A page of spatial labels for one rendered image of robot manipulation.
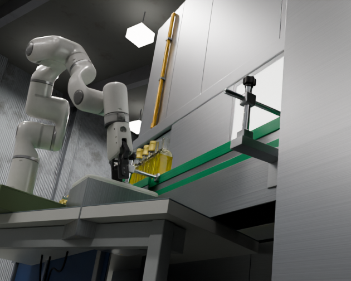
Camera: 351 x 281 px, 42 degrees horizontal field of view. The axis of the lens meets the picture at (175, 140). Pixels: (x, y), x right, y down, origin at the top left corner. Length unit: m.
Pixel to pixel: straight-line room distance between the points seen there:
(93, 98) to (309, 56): 0.83
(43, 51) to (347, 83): 1.17
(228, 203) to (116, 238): 0.29
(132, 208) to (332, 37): 0.60
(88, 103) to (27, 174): 0.40
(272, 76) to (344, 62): 0.80
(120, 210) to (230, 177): 0.28
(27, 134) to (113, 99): 0.46
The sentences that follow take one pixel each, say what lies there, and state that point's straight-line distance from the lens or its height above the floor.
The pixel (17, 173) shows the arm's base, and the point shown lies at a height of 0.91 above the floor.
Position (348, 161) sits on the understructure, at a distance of 0.61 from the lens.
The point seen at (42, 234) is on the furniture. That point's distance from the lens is 1.41.
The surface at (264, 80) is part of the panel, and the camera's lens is 1.50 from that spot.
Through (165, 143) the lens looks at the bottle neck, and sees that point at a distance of 1.68.
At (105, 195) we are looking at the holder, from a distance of 1.25.
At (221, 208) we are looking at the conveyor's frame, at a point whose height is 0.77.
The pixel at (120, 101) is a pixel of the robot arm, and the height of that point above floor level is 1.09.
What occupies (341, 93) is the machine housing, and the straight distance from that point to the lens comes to 0.66.
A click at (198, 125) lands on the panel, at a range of 1.78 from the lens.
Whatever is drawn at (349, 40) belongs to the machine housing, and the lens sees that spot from 0.70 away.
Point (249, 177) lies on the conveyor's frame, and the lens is 1.06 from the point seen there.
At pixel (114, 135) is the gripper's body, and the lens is 1.35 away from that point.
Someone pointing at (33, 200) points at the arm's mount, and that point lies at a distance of 1.53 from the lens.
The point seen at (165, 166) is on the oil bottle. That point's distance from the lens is 1.64.
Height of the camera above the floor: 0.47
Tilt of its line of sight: 23 degrees up
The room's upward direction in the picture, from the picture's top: 9 degrees clockwise
